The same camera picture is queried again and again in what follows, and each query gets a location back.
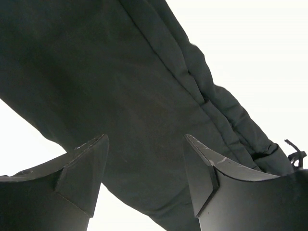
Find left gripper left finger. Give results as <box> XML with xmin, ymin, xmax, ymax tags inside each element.
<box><xmin>0</xmin><ymin>135</ymin><xmax>109</xmax><ymax>231</ymax></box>

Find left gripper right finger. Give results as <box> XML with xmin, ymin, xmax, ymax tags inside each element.
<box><xmin>184</xmin><ymin>135</ymin><xmax>308</xmax><ymax>231</ymax></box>

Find black trousers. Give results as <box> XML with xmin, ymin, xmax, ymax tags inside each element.
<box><xmin>0</xmin><ymin>0</ymin><xmax>294</xmax><ymax>231</ymax></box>

